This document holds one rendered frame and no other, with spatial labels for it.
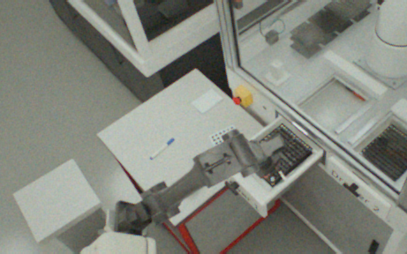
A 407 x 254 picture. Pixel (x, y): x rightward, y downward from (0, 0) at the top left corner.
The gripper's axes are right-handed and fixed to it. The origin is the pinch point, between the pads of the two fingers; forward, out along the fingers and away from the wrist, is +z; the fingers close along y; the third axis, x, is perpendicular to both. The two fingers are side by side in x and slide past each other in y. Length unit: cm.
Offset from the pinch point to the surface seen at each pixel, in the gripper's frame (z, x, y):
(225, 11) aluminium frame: -24, -48, -30
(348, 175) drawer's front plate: 11.0, 19.5, -18.7
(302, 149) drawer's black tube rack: 12.7, -1.8, -14.9
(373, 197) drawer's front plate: 11.5, 31.9, -18.8
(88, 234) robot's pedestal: 21, -51, 78
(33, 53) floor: 84, -253, 62
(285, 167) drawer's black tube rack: 9.2, -0.3, -4.9
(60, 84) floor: 84, -206, 60
